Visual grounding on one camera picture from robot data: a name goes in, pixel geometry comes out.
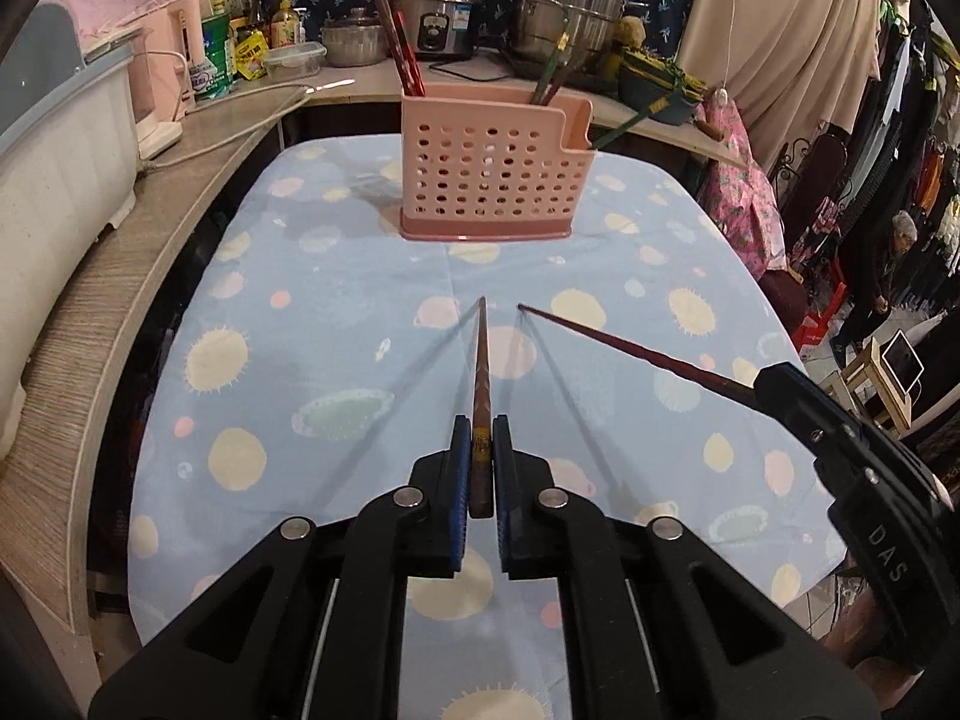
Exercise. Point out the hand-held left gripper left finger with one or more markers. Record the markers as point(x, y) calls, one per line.
point(459, 510)

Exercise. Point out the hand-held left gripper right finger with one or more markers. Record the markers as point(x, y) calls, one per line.
point(508, 510)

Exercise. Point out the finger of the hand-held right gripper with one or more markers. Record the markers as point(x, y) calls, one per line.
point(795, 401)

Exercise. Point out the brown twisted chopstick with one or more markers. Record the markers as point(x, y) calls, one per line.
point(482, 390)

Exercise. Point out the dark red chopstick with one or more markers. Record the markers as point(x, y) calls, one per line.
point(637, 356)

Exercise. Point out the pink perforated utensil basket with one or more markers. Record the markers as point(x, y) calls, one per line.
point(487, 165)

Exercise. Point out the patterned red-brown chopstick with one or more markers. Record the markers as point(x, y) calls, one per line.
point(561, 84)

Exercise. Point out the green chopstick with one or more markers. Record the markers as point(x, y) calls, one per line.
point(626, 124)
point(555, 60)

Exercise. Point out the thin dark brown chopstick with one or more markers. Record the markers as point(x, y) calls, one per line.
point(384, 19)

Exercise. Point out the light wooden stool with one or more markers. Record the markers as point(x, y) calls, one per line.
point(874, 382)

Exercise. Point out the white tablet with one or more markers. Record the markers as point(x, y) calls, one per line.
point(902, 360)

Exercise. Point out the blue dotted tablecloth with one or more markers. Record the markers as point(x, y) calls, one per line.
point(337, 330)

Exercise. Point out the pink floral garment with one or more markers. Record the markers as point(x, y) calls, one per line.
point(742, 180)

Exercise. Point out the hanging clothes rack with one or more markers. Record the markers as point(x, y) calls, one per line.
point(922, 127)

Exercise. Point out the blue plastic basin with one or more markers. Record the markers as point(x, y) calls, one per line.
point(660, 101)

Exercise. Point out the beige curtain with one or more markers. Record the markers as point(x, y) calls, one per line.
point(787, 30)

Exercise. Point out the grey wood-grain counter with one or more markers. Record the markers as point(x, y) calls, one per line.
point(112, 330)

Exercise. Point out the brown stuffed toy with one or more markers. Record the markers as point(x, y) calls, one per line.
point(631, 34)

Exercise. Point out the stacked steel steamer pot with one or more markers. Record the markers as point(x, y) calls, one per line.
point(570, 7)

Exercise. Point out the clear plastic food container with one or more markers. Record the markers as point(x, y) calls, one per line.
point(296, 60)

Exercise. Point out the small steel lidded pot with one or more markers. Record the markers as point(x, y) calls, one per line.
point(352, 41)

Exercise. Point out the steel rice cooker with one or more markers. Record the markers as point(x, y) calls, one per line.
point(439, 15)

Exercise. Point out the yellow snack packet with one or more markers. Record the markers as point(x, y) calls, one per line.
point(251, 56)

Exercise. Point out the white storage bin grey lid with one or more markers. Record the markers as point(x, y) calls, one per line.
point(52, 202)

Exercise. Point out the green white package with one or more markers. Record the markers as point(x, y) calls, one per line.
point(210, 60)

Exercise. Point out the yellow soap pump bottle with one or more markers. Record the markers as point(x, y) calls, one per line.
point(285, 22)

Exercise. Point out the pink white kitchen appliance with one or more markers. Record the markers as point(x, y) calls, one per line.
point(161, 82)

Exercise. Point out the dark glass bottle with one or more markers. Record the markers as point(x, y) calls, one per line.
point(259, 4)

